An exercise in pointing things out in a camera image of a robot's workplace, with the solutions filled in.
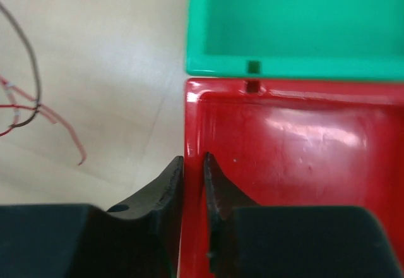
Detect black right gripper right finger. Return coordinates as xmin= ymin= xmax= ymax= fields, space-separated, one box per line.
xmin=204 ymin=154 xmax=395 ymax=277

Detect far green plastic bin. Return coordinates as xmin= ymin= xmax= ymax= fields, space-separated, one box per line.
xmin=186 ymin=0 xmax=403 ymax=82

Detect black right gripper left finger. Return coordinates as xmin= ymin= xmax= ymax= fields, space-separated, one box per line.
xmin=75 ymin=156 xmax=184 ymax=277

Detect red brown wire bundle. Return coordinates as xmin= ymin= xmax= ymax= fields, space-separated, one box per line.
xmin=0 ymin=1 xmax=87 ymax=166

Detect red plastic bin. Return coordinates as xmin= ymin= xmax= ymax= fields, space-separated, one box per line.
xmin=179 ymin=78 xmax=403 ymax=277

